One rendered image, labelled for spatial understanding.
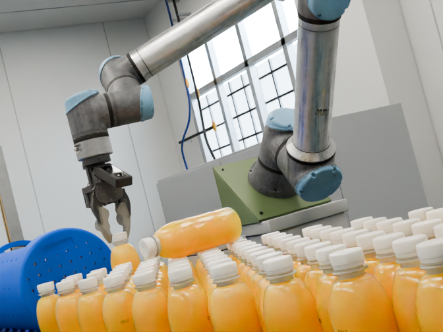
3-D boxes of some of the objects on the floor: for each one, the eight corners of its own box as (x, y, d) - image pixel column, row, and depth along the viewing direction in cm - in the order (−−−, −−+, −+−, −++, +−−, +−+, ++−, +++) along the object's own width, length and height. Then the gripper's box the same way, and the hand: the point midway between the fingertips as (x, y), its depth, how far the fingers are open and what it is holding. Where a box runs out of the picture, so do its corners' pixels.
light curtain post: (82, 498, 321) (-2, 148, 328) (88, 500, 316) (1, 145, 323) (70, 504, 317) (-15, 150, 325) (75, 507, 312) (-11, 147, 320)
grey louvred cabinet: (261, 348, 528) (215, 167, 535) (476, 383, 339) (401, 102, 345) (200, 371, 503) (152, 181, 509) (395, 424, 313) (316, 120, 320)
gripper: (108, 159, 179) (128, 238, 178) (67, 166, 172) (88, 248, 171) (122, 152, 172) (142, 234, 171) (80, 160, 165) (101, 246, 164)
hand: (118, 235), depth 169 cm, fingers closed on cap, 4 cm apart
